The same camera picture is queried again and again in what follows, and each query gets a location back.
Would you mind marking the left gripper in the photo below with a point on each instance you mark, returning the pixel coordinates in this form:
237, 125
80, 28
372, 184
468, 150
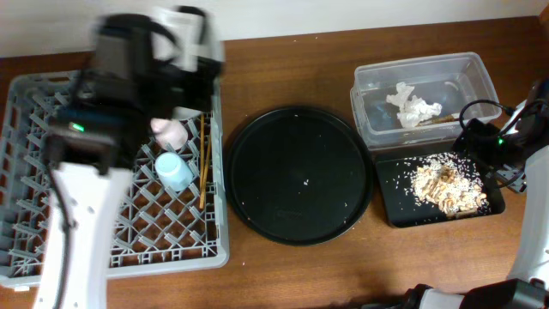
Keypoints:
189, 92

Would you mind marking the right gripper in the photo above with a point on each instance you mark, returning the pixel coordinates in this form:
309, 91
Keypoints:
473, 138

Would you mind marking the grey plate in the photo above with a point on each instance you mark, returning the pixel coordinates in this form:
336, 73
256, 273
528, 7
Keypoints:
196, 36

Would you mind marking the pink cup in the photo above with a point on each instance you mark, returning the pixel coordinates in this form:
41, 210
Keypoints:
169, 133

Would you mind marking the gold foil wrapper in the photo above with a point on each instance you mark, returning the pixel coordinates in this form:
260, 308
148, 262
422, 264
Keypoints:
449, 118

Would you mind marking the food scraps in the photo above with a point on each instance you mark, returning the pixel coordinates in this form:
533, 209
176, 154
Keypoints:
444, 181

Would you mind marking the white napkin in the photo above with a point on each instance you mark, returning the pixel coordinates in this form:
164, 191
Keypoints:
412, 110

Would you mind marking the blue cup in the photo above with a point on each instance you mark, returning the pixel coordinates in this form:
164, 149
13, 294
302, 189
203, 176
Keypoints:
173, 172

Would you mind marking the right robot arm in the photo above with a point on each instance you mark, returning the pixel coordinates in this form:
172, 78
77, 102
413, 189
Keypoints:
523, 143

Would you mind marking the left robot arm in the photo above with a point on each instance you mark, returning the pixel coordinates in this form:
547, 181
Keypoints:
90, 151

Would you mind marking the grey dishwasher rack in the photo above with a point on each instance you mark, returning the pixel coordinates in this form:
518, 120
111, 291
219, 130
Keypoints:
157, 231

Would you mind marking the clear plastic bin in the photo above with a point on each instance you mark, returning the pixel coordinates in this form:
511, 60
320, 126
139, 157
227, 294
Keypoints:
451, 80

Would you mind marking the black rectangular tray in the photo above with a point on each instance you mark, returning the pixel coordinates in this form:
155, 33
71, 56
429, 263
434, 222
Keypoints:
395, 169

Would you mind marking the round black tray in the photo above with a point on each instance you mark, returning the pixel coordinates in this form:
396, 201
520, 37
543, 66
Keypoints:
299, 175

